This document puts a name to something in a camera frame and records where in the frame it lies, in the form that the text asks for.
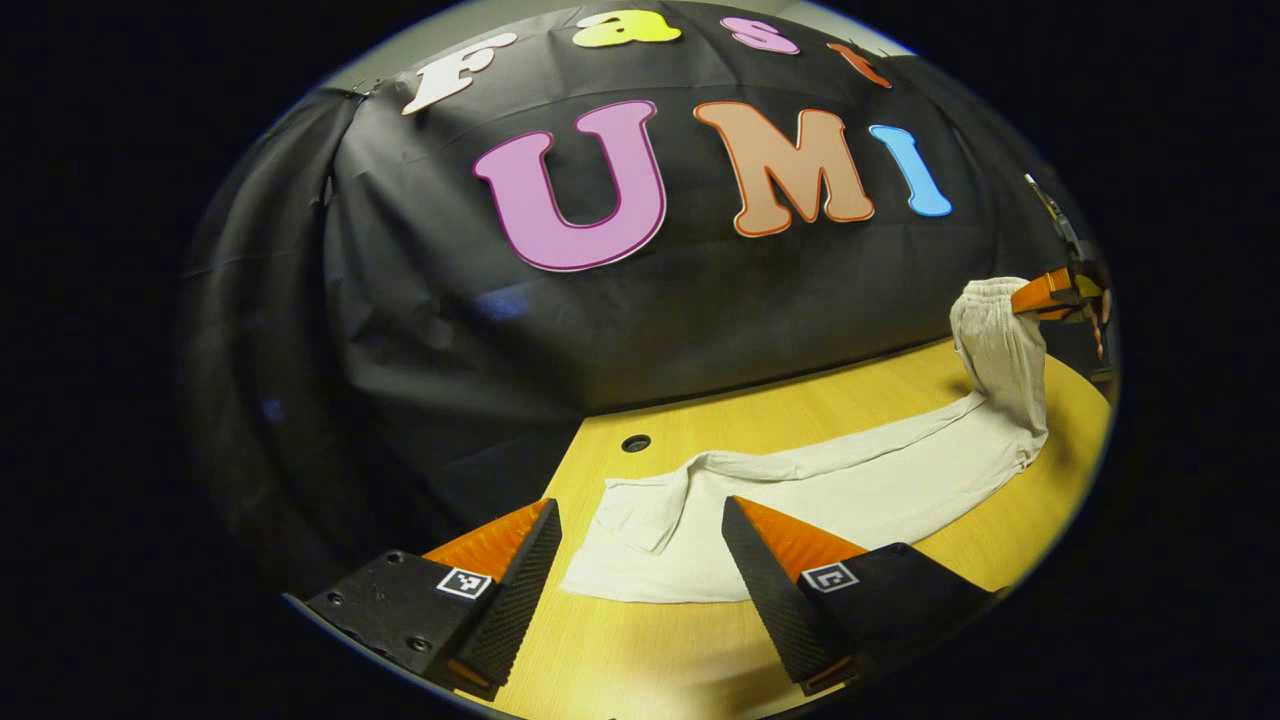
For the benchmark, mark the white jeans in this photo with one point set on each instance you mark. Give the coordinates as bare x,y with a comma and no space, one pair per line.
860,490

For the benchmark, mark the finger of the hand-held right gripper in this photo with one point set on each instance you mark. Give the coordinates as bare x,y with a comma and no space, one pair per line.
1045,293

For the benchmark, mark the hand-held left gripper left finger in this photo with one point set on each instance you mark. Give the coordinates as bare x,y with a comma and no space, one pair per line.
520,590

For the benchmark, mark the black backdrop cloth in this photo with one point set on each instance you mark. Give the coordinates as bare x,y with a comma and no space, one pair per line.
450,330

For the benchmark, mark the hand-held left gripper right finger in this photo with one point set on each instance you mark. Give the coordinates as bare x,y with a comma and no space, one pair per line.
765,590

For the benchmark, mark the small metal cloth clip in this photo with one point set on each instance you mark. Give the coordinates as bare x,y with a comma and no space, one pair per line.
358,90

